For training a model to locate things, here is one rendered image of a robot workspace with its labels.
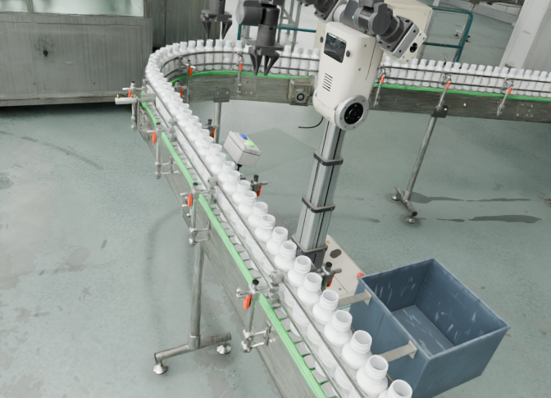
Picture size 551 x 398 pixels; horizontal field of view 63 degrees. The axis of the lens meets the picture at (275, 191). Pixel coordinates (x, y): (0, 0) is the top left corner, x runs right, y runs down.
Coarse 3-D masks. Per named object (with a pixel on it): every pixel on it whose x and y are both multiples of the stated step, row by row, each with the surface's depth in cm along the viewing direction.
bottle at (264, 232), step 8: (264, 216) 120; (272, 216) 120; (264, 224) 118; (272, 224) 118; (256, 232) 120; (264, 232) 119; (272, 232) 120; (264, 240) 119; (256, 248) 121; (264, 248) 120; (256, 256) 123; (264, 256) 122
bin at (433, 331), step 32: (384, 288) 146; (416, 288) 155; (448, 288) 146; (352, 320) 143; (384, 320) 129; (416, 320) 155; (448, 320) 148; (480, 320) 136; (384, 352) 131; (416, 352) 118; (448, 352) 117; (480, 352) 128; (416, 384) 120; (448, 384) 130
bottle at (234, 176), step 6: (228, 174) 136; (234, 174) 138; (228, 180) 136; (234, 180) 135; (228, 186) 137; (234, 186) 136; (228, 192) 136; (234, 192) 136; (222, 198) 139; (222, 204) 140; (228, 204) 139; (228, 210) 140; (222, 216) 142; (228, 216) 141
